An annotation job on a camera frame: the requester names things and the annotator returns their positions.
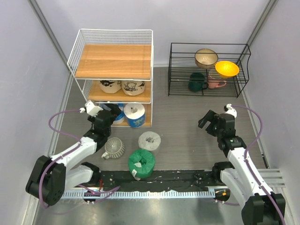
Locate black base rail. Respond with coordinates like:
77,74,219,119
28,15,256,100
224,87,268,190
83,170,225,192

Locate blue white plastic-wrapped roll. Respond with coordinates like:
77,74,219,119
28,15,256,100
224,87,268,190
99,103,125,125

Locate brown glass bowl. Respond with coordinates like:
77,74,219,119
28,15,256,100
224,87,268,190
195,49,218,69

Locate white wire wooden shelf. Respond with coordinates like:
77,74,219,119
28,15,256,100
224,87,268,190
67,29,154,127

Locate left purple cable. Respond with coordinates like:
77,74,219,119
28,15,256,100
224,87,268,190
38,109,121,209

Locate grey paper towel roll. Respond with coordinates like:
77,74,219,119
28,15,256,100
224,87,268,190
138,131,161,155

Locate white roll blue wrapper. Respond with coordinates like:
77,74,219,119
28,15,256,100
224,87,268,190
123,103,146,128

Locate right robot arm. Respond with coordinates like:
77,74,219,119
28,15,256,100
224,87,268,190
198,104,285,225

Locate dark green mug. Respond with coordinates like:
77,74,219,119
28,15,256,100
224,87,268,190
188,72,209,92

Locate slotted cable duct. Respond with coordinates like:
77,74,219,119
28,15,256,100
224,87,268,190
61,189,215,199

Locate yellow bowl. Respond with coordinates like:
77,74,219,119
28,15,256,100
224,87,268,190
215,60,240,78

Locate brown paper roll with cartoon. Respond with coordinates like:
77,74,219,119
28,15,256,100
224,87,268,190
121,81,145,96

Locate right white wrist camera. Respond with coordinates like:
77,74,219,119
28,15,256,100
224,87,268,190
224,104,237,118

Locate pink mug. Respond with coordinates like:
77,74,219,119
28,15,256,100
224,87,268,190
208,69,227,89

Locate green wrapped paper roll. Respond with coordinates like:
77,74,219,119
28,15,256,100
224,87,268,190
128,149,156,180

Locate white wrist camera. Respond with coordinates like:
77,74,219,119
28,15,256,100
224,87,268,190
224,104,237,118
79,100,103,117

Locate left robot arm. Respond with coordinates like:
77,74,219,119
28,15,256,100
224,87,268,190
25,100,121,208

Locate black wire rack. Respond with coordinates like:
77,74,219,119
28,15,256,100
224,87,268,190
168,42,251,98

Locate purple cable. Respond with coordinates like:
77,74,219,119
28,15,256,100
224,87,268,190
38,109,121,209
215,105,285,225

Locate grey ribbed mug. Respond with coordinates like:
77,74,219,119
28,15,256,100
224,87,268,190
101,137,125,159

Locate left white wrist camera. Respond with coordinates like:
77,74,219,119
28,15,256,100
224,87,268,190
79,100,103,117

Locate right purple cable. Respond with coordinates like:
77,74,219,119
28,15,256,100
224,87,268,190
215,105,285,225

